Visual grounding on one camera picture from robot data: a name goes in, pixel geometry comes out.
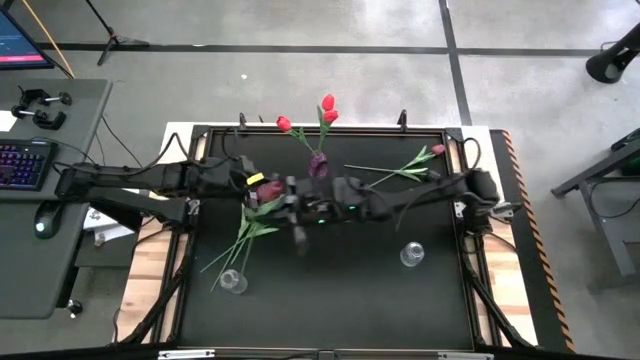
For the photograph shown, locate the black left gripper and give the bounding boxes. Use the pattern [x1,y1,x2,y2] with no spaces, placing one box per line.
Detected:
[242,169,299,211]

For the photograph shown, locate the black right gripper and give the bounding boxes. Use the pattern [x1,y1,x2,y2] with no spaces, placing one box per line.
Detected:
[282,187,362,257]

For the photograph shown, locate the red artificial tulip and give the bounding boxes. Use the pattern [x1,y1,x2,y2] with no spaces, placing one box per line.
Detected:
[275,115,318,156]
[315,93,337,157]
[317,109,341,156]

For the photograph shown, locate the pink ribbed glass vase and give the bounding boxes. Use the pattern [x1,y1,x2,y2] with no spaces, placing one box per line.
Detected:
[307,152,330,180]

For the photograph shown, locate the clear ribbed glass vase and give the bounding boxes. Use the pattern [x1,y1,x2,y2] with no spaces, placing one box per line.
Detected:
[399,241,426,269]
[218,268,249,296]

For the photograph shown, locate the bunch of tulips left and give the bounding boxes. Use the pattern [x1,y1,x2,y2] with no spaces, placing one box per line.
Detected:
[209,197,287,294]

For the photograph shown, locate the white papers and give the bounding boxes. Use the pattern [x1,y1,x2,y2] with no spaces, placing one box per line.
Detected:
[82,207,140,246]

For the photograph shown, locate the black tripod stand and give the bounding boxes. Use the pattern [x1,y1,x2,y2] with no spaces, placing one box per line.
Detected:
[83,0,151,67]

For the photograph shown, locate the black board with hazard stripe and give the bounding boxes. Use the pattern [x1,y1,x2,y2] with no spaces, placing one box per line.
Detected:
[492,128,576,354]

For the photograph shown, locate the black computer mouse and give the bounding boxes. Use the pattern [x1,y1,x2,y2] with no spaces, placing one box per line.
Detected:
[33,200,65,240]

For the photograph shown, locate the black screw clamp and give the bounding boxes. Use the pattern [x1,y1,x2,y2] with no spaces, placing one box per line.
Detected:
[18,87,74,108]
[10,104,68,131]

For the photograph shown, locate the backlit black keyboard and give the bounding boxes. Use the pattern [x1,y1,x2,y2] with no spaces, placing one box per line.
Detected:
[0,139,58,192]

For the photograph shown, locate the grey desk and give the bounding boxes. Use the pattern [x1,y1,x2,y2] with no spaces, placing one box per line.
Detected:
[0,77,114,321]

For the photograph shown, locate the computer monitor with lit screen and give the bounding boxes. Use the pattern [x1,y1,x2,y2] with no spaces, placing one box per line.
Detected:
[0,7,55,71]

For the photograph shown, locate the black round-base stand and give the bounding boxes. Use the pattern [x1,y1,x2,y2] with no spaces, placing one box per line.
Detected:
[585,22,640,85]

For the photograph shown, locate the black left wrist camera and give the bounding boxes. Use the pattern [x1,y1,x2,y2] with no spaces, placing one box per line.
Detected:
[234,154,257,176]

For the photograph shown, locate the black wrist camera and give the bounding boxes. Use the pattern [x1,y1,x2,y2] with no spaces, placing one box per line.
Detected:
[234,154,257,176]
[332,175,362,200]

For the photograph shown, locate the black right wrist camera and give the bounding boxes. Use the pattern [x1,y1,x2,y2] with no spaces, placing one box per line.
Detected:
[332,175,362,200]

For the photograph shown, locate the black table frame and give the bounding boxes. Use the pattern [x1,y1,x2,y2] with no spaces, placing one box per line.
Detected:
[114,123,539,351]

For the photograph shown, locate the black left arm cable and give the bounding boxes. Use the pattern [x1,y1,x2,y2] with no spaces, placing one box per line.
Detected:
[122,127,251,176]

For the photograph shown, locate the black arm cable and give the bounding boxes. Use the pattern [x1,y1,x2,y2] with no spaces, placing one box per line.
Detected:
[122,127,251,176]
[394,136,482,232]

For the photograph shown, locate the silver metal bracket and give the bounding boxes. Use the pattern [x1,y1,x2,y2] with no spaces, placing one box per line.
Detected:
[438,351,495,360]
[157,349,216,360]

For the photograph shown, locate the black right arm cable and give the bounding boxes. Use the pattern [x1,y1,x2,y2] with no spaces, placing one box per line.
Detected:
[394,136,482,232]

